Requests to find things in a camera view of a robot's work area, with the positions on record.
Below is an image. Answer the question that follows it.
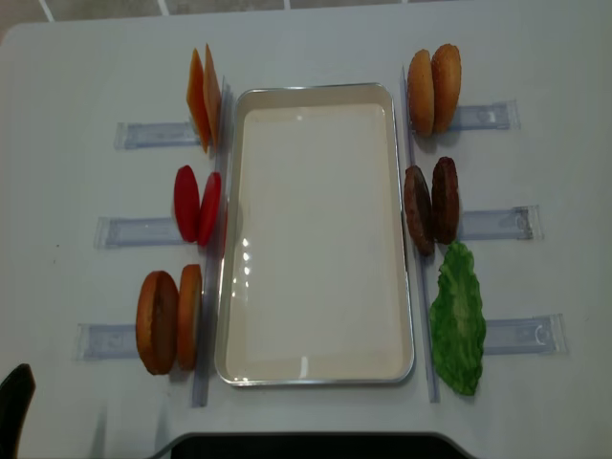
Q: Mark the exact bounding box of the clear holder bottom right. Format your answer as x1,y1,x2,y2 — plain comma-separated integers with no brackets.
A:
484,314,568,356

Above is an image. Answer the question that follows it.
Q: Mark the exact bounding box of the left clear long rail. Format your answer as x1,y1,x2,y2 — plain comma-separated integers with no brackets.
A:
191,76,235,408

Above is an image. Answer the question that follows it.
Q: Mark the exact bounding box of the left red tomato slice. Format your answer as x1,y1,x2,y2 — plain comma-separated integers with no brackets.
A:
173,165,200,243

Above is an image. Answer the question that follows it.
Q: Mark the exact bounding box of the clear holder middle left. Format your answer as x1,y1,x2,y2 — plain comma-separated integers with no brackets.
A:
94,217,185,249

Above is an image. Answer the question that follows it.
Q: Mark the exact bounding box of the clear holder middle right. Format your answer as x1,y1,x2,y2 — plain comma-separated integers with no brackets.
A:
457,206,544,241

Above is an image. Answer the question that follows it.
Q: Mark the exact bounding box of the bun half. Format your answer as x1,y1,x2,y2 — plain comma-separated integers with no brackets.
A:
136,271,178,375
177,264,203,371

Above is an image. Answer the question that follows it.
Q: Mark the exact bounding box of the brown meat patty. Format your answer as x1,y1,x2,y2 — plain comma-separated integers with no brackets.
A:
404,165,435,256
431,157,460,245

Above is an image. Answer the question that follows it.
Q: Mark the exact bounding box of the white metal baking tray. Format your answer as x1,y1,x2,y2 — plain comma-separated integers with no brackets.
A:
215,83,414,387

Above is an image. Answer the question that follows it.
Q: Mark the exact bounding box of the left orange cheese slice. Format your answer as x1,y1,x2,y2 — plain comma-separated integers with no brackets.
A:
186,49,211,152

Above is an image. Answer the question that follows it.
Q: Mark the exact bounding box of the left brown meat patty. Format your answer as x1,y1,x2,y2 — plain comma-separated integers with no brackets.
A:
404,165,435,256

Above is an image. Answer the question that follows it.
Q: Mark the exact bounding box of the right red tomato slice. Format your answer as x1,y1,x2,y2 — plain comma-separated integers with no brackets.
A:
197,172,222,247

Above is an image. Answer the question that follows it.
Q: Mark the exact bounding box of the left upper right bun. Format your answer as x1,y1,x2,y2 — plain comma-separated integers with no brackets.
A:
407,49,434,138

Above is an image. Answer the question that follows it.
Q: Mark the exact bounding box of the right orange cheese slice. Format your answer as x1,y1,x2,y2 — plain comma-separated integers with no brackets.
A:
204,45,222,147

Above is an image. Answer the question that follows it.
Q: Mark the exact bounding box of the clear holder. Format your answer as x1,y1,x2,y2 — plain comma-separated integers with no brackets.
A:
484,314,568,356
73,323,139,361
448,100,520,131
114,122,200,150
457,206,544,241
94,217,185,249

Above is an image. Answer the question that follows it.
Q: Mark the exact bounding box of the red tomato slice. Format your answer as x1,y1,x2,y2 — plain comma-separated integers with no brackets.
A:
197,172,222,247
173,165,200,243

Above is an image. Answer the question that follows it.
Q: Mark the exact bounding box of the clear holder top left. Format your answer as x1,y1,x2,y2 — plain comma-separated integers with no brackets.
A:
114,122,200,150

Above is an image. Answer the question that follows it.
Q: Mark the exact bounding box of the right clear long rail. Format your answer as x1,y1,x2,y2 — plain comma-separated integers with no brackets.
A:
401,66,440,404

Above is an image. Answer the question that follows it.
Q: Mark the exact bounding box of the right brown meat patty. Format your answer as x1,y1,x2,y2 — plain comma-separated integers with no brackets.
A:
431,157,460,245

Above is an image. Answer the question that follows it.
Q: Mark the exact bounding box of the green lettuce leaf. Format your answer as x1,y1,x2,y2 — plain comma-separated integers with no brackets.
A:
429,241,487,397

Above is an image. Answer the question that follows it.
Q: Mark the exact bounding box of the orange cheese slice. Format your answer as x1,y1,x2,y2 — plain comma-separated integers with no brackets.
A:
204,45,222,147
186,49,211,152

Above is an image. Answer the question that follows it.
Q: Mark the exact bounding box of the clear long rail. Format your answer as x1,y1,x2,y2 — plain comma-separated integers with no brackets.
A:
401,66,440,404
191,76,235,408

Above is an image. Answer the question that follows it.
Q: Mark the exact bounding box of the clear holder bottom left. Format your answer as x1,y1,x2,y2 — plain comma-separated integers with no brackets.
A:
73,323,139,361

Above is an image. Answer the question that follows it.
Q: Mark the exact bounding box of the black robot base front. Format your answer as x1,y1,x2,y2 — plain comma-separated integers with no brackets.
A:
169,433,468,458

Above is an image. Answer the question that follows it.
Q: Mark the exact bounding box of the clear holder top right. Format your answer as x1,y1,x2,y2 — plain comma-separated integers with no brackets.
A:
448,100,520,131

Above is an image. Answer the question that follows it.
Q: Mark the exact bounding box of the black object bottom left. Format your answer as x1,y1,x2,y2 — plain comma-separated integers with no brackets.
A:
0,363,36,458

